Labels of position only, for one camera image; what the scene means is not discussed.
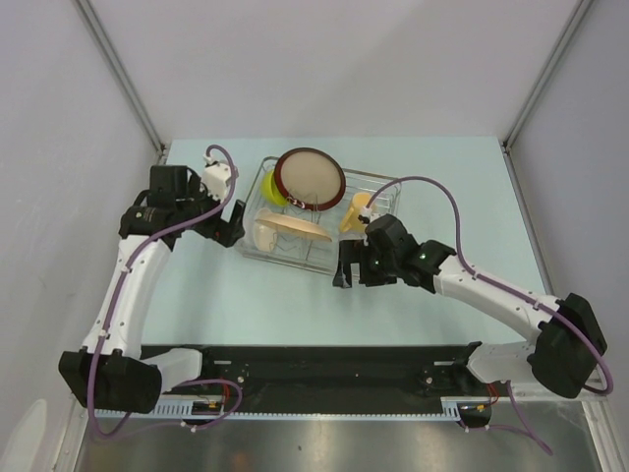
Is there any purple cable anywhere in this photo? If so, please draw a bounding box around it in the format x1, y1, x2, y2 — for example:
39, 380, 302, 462
87, 144, 244, 440
363, 175, 615, 456

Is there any white slotted cable duct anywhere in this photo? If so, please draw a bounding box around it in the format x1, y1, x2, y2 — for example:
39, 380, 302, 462
90, 398, 463, 421

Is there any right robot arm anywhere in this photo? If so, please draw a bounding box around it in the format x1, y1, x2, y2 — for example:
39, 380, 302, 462
333, 214, 607, 398

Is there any yellow mug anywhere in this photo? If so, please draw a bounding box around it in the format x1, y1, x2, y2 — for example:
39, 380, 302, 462
339, 192, 377, 234

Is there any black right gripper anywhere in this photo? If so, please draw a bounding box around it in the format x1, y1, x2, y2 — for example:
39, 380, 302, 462
333, 238, 399, 287

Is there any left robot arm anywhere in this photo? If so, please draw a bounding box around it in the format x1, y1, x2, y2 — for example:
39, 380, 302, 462
58, 160, 246, 413

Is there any white bowl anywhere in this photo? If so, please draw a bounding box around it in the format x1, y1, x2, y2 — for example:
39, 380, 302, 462
252, 207, 278, 253

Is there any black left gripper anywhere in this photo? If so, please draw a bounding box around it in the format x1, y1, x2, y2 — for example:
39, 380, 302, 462
177, 175, 245, 247

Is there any lime green bowl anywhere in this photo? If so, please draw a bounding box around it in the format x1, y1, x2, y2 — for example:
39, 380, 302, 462
260, 170, 288, 207

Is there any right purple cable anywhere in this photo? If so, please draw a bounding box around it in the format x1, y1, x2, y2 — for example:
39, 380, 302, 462
363, 175, 615, 456

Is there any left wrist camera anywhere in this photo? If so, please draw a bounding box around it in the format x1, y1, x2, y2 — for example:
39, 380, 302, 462
200, 156, 239, 202

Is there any beige bird pattern plate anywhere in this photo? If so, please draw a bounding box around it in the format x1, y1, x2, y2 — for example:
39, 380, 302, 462
255, 212, 332, 242

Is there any red rimmed beige plate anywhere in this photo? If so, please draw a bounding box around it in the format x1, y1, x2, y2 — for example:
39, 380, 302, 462
273, 147, 346, 211

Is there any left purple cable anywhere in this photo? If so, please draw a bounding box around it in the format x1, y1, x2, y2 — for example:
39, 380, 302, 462
87, 144, 244, 440

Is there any metal wire dish rack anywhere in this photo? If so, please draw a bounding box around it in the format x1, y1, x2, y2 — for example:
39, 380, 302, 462
236, 156, 392, 274

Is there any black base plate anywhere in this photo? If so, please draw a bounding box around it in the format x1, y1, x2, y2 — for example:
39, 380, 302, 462
172, 345, 508, 419

